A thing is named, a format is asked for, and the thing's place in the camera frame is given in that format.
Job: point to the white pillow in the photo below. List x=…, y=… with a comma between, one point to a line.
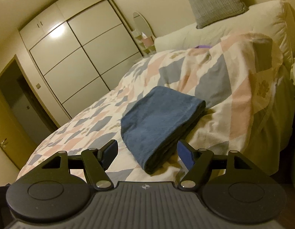
x=233, y=23

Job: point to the white corner shelf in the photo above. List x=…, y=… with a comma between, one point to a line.
x=147, y=49

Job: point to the oval mirror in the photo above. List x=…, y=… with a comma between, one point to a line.
x=141, y=23

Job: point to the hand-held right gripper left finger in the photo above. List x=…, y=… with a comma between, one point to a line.
x=110, y=153

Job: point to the purple cloth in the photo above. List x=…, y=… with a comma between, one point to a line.
x=202, y=47

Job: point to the yellow wooden door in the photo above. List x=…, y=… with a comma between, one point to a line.
x=9, y=128

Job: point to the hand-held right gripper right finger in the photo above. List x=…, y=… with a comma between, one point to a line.
x=185, y=155

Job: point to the pink box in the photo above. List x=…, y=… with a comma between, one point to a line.
x=148, y=41

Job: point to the white sliding wardrobe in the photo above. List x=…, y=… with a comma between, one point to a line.
x=90, y=52

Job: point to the blue denim jeans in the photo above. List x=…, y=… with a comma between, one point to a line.
x=157, y=119

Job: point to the checkered pink grey blanket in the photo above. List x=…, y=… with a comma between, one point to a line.
x=233, y=88

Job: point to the grey pillow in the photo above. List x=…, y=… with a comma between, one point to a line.
x=211, y=2

